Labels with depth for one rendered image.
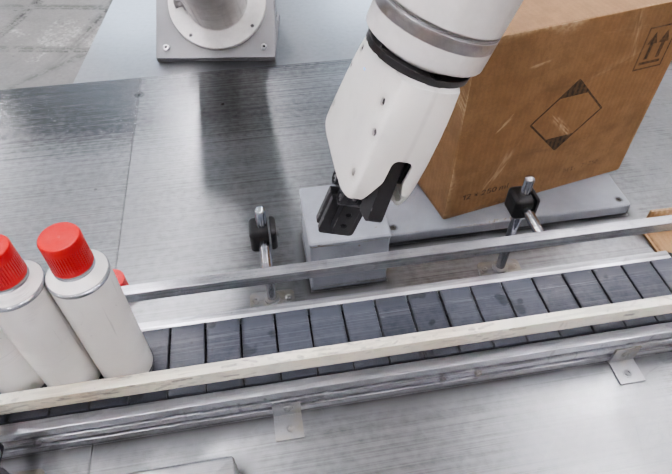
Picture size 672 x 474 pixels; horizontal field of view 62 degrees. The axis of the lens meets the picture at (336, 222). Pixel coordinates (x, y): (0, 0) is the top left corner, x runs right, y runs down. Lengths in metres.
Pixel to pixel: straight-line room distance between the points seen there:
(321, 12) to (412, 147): 0.97
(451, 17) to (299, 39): 0.89
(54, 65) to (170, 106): 2.02
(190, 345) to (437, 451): 0.28
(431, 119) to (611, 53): 0.43
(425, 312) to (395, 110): 0.34
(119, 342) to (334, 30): 0.87
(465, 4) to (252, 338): 0.42
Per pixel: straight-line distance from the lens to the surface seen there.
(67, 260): 0.48
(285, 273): 0.57
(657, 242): 0.88
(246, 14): 1.16
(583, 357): 0.71
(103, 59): 1.23
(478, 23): 0.34
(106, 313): 0.53
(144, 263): 0.79
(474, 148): 0.71
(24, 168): 1.01
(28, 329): 0.54
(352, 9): 1.33
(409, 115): 0.36
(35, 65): 3.09
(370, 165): 0.37
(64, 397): 0.61
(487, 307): 0.66
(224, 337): 0.63
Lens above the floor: 1.41
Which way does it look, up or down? 47 degrees down
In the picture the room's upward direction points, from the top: straight up
